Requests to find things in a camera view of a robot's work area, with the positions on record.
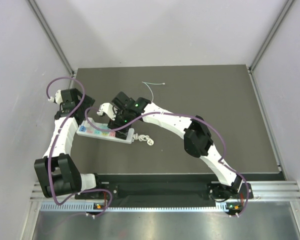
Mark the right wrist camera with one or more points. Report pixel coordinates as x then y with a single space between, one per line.
107 109

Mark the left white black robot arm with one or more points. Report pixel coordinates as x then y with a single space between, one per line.
72 106

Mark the white coiled strip cord plug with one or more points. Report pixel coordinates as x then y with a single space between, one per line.
143 138

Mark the slotted grey cable duct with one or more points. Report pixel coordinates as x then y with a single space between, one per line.
98 207

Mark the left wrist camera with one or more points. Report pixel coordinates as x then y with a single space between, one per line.
65 97

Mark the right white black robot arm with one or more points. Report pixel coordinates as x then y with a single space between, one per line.
197 139

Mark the white power strip coloured sockets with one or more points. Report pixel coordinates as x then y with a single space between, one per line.
86 130

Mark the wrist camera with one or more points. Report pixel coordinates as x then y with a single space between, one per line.
107 109
65 97

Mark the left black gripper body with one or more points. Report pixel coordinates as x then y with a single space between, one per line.
86 104

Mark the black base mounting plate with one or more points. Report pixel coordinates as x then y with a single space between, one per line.
201 186

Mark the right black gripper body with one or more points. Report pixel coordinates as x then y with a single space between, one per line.
120 120

